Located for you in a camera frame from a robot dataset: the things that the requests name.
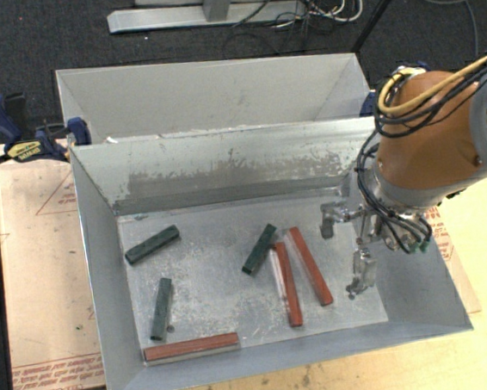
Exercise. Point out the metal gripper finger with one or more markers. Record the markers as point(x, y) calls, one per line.
point(328, 217)
point(365, 268)

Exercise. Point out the grey metal bin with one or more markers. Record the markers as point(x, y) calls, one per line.
point(207, 180)

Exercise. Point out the red-brown flat block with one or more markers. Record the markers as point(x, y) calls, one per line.
point(191, 347)
point(289, 284)
point(310, 266)

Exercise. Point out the dark green flat block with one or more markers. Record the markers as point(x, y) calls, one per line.
point(161, 308)
point(152, 244)
point(259, 249)

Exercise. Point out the brown cardboard board red print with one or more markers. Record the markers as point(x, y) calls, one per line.
point(44, 271)

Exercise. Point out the black cylinder on white bracket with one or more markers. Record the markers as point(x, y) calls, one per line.
point(453, 195)

